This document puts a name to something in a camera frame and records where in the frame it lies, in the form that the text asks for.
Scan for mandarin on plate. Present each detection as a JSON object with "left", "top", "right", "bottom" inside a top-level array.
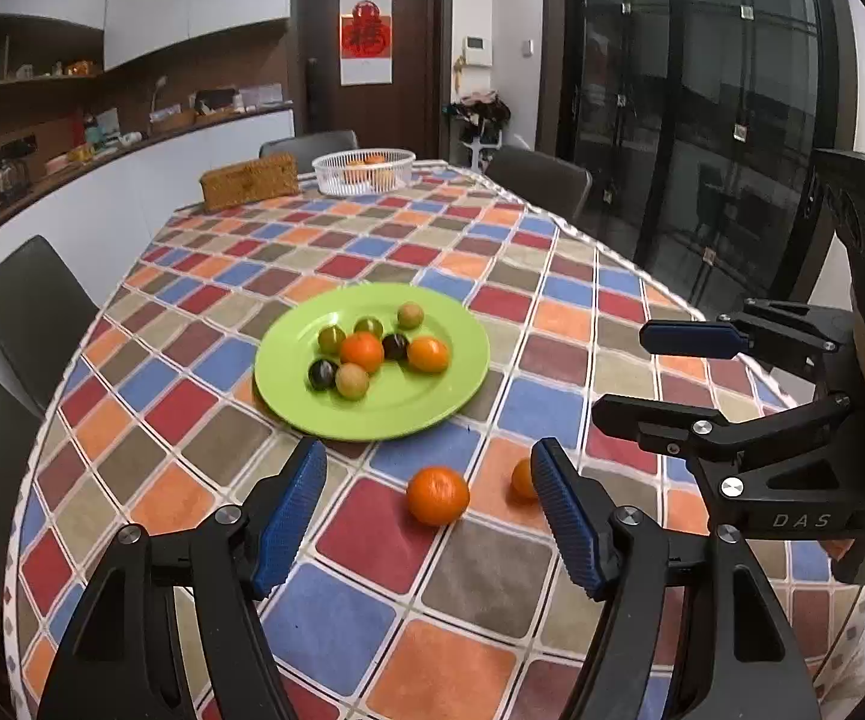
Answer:
[{"left": 340, "top": 332, "right": 385, "bottom": 376}]

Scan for dark chair far end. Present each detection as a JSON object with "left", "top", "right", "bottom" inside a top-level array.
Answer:
[{"left": 259, "top": 130, "right": 358, "bottom": 172}]

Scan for dark green plum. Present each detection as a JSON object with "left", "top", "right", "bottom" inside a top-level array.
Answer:
[{"left": 382, "top": 333, "right": 410, "bottom": 362}]

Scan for small orange mandarin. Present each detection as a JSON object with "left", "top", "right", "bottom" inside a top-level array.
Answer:
[{"left": 509, "top": 457, "right": 538, "bottom": 500}]

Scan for green yellow tomato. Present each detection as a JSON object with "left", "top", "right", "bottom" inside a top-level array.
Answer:
[{"left": 317, "top": 325, "right": 346, "bottom": 356}]

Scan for green fruit back plate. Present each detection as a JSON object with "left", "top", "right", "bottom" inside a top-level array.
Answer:
[{"left": 355, "top": 316, "right": 384, "bottom": 340}]

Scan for dark brown door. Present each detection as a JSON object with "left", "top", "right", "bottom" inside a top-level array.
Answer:
[{"left": 291, "top": 0, "right": 453, "bottom": 158}]

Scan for glass kettle on counter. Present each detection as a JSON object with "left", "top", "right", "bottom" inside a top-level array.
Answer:
[{"left": 0, "top": 158, "right": 31, "bottom": 205}]

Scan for tan round fruit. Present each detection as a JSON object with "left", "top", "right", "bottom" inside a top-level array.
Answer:
[{"left": 335, "top": 362, "right": 371, "bottom": 401}]

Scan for red poster on door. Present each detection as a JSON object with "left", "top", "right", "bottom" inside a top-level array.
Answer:
[{"left": 338, "top": 0, "right": 394, "bottom": 86}]

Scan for colourful checkered tablecloth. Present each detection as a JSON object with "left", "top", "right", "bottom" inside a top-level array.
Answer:
[{"left": 3, "top": 157, "right": 865, "bottom": 720}]

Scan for tan fruit back plate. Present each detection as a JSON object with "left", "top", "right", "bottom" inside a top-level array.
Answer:
[{"left": 397, "top": 302, "right": 424, "bottom": 330}]

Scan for dark chair right side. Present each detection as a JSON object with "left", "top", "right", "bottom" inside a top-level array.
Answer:
[{"left": 485, "top": 146, "right": 592, "bottom": 223}]

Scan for white wall intercom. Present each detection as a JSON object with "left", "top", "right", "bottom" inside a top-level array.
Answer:
[{"left": 462, "top": 36, "right": 492, "bottom": 68}]

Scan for oranges in basket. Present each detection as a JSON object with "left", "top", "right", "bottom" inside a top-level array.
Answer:
[{"left": 341, "top": 153, "right": 395, "bottom": 190}]

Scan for white wire basket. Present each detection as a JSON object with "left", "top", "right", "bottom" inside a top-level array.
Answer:
[{"left": 312, "top": 148, "right": 416, "bottom": 197}]

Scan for large orange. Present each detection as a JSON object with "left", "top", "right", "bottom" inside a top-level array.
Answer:
[{"left": 407, "top": 337, "right": 450, "bottom": 374}]

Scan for dark purple plum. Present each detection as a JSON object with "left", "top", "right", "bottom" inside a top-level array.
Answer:
[{"left": 307, "top": 358, "right": 338, "bottom": 392}]

